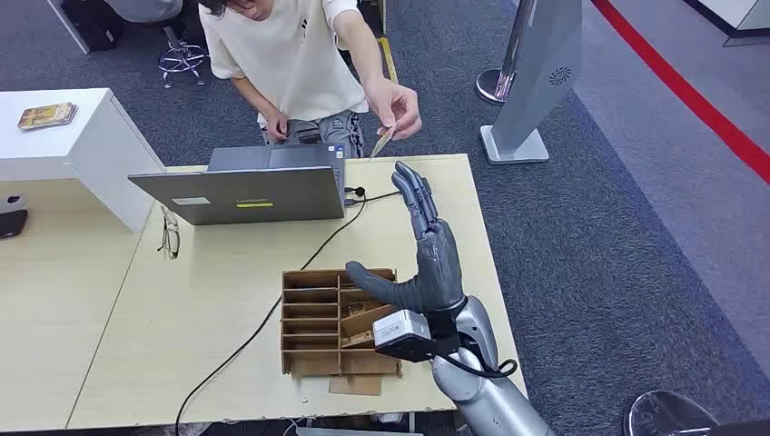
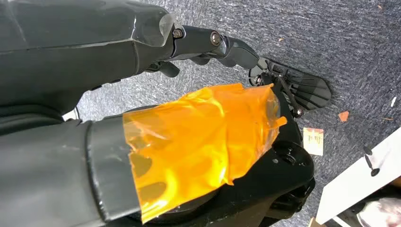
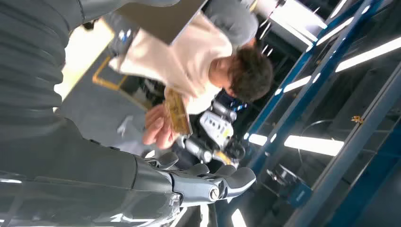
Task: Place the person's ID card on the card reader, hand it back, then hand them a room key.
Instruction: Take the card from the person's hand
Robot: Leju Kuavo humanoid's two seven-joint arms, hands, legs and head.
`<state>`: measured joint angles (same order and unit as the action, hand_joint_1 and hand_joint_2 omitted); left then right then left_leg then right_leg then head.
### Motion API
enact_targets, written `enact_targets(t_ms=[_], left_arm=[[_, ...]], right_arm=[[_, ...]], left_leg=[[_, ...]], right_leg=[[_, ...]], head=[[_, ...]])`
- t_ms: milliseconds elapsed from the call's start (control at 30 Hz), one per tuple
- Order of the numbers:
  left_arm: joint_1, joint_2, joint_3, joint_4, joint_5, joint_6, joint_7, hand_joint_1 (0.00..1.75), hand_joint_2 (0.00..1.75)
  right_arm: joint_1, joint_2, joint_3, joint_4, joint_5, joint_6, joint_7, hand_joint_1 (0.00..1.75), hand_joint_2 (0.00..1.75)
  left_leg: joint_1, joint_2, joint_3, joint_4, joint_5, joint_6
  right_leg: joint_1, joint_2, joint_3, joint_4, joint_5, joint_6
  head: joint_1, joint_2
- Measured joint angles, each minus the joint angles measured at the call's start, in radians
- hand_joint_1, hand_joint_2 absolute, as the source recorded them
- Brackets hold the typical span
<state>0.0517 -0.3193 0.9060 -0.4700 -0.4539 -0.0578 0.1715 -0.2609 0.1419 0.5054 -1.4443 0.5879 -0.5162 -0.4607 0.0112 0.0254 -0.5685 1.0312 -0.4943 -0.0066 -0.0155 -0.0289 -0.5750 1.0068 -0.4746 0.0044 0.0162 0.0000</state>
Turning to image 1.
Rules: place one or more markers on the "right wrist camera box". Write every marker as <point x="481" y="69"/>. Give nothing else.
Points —
<point x="400" y="334"/>

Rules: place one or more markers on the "brown cardboard piece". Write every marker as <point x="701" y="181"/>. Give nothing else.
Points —
<point x="355" y="386"/>

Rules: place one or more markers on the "yellow floor tape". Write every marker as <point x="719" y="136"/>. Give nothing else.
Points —
<point x="388" y="60"/>

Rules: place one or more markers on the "grey round device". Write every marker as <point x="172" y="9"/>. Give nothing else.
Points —
<point x="12" y="201"/>

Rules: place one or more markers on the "chrome stanchion post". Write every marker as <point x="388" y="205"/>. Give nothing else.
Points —
<point x="496" y="87"/>

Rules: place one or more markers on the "chrome chair base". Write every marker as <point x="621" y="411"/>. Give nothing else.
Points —
<point x="180" y="60"/>

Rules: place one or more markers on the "red floor tape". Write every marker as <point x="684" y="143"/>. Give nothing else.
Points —
<point x="692" y="92"/>

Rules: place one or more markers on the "black phone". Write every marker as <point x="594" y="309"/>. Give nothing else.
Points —
<point x="12" y="224"/>

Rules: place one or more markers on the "autumn print ID card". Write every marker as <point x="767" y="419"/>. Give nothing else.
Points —
<point x="381" y="144"/>

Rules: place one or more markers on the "person's left hand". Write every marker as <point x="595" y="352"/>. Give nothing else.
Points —
<point x="397" y="108"/>

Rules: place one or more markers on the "stack of printed cards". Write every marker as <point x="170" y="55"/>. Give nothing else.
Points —
<point x="47" y="115"/>

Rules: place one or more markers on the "grey laptop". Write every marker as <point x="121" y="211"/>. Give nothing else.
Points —
<point x="252" y="195"/>

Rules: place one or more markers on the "silver kiosk stand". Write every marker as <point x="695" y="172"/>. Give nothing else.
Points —
<point x="535" y="78"/>

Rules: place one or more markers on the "wooden card organizer box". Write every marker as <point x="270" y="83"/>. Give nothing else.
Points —
<point x="310" y="337"/>

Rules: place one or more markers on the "person's right forearm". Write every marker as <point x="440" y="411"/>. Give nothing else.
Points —
<point x="252" y="96"/>

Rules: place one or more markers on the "eyeglasses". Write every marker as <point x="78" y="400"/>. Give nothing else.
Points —
<point x="170" y="237"/>

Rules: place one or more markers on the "person's left forearm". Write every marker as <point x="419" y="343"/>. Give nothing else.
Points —
<point x="361" y="51"/>

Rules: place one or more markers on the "black bag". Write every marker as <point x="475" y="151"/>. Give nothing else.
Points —
<point x="90" y="24"/>

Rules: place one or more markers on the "person in grey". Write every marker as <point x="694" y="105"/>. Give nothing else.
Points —
<point x="144" y="9"/>

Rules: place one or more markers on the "white glass platform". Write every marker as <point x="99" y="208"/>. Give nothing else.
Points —
<point x="740" y="18"/>

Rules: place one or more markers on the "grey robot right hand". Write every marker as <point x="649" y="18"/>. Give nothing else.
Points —
<point x="436" y="265"/>

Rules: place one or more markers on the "white cabinet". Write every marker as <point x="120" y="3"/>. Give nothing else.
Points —
<point x="78" y="150"/>

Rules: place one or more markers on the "chrome round base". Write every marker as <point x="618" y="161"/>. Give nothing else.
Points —
<point x="668" y="415"/>

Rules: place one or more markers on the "person's right hand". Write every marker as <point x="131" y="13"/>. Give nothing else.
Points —
<point x="277" y="126"/>

